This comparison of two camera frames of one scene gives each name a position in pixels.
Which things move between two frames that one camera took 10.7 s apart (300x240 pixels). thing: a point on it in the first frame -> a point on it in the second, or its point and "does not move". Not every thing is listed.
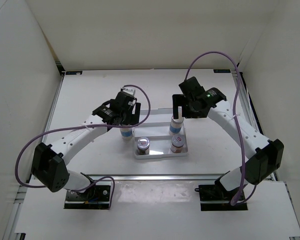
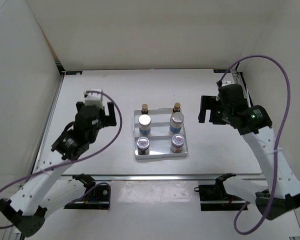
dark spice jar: [143, 146] does not move
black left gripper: [132, 118] -> [107, 120]
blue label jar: [175, 125] does not move
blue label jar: [126, 133] -> [145, 121]
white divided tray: [156, 130] does not move
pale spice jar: [177, 142] does not move
